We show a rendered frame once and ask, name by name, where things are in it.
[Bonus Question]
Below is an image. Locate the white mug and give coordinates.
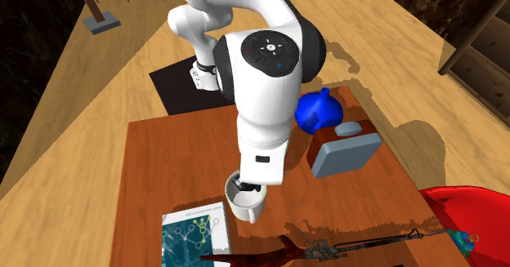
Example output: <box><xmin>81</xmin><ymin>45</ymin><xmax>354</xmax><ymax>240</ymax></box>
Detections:
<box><xmin>224</xmin><ymin>170</ymin><xmax>267</xmax><ymax>225</ymax></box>

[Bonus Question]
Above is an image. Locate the red-brown wooden table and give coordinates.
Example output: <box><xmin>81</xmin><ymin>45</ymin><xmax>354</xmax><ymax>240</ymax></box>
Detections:
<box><xmin>108</xmin><ymin>84</ymin><xmax>472</xmax><ymax>267</ymax></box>

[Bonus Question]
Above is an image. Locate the teal and white book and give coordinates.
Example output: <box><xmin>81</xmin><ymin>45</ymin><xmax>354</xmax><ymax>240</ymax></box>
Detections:
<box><xmin>160</xmin><ymin>201</ymin><xmax>232</xmax><ymax>267</ymax></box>

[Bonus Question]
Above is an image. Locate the dark rusty long gun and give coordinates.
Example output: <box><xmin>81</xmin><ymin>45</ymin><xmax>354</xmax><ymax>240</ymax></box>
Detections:
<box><xmin>198</xmin><ymin>228</ymin><xmax>454</xmax><ymax>267</ymax></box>

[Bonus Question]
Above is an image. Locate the brown and grey box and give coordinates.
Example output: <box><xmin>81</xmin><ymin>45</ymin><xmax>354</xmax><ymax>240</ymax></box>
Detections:
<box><xmin>306</xmin><ymin>118</ymin><xmax>384</xmax><ymax>179</ymax></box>

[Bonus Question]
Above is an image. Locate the blue round vase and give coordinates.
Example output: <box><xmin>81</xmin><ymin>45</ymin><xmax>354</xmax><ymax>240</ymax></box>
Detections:
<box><xmin>293</xmin><ymin>87</ymin><xmax>345</xmax><ymax>136</ymax></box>

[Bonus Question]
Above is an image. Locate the black robot stand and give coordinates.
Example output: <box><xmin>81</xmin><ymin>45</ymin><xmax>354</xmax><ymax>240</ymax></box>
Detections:
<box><xmin>149</xmin><ymin>56</ymin><xmax>237</xmax><ymax>116</ymax></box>

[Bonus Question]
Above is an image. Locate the green and blue small toy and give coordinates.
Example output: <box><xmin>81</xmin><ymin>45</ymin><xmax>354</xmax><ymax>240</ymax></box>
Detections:
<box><xmin>445</xmin><ymin>228</ymin><xmax>480</xmax><ymax>259</ymax></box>

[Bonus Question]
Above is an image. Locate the brown pole with grey base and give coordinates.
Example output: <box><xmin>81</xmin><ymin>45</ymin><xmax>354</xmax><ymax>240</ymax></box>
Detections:
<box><xmin>73</xmin><ymin>0</ymin><xmax>122</xmax><ymax>36</ymax></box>

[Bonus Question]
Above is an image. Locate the red chair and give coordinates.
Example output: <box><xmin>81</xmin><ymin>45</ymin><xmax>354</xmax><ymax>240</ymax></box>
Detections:
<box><xmin>418</xmin><ymin>185</ymin><xmax>510</xmax><ymax>267</ymax></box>

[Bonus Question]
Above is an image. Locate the dark wooden shelf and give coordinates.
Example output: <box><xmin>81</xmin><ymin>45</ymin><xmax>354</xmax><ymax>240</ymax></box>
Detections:
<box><xmin>437</xmin><ymin>0</ymin><xmax>510</xmax><ymax>129</ymax></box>

